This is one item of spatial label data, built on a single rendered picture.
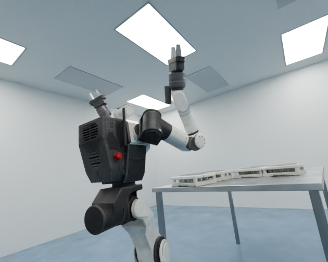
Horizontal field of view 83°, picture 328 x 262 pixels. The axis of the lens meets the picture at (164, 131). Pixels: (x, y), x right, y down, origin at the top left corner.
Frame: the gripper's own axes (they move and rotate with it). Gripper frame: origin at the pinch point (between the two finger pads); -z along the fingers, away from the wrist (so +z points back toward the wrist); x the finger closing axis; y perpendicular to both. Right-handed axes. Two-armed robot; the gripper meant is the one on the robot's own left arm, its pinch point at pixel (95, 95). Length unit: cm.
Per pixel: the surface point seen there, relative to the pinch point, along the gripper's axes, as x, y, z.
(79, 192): -200, -262, 46
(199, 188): 33, 0, 94
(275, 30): 246, -149, -17
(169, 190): 13, -15, 88
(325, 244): 71, 36, 132
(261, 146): 201, -318, 157
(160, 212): -4, -23, 101
